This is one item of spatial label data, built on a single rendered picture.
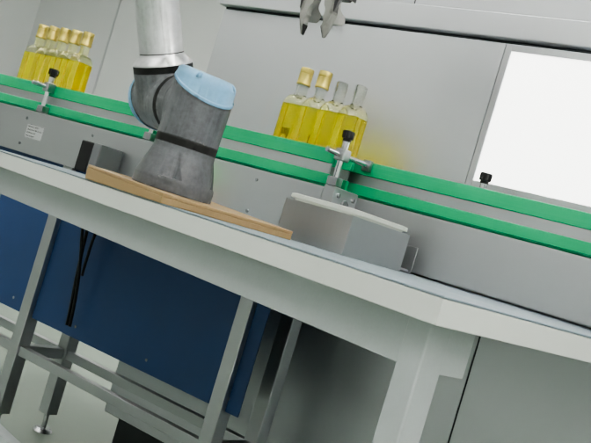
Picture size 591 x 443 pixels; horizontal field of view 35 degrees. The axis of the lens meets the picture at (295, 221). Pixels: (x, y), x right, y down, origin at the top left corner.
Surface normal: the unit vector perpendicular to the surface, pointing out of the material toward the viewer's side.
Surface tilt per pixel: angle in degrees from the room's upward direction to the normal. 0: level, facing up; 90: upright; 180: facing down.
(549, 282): 90
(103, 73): 90
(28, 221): 90
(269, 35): 90
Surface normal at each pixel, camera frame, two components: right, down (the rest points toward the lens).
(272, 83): -0.58, -0.18
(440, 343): 0.60, 0.18
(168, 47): 0.42, 0.22
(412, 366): -0.74, -0.22
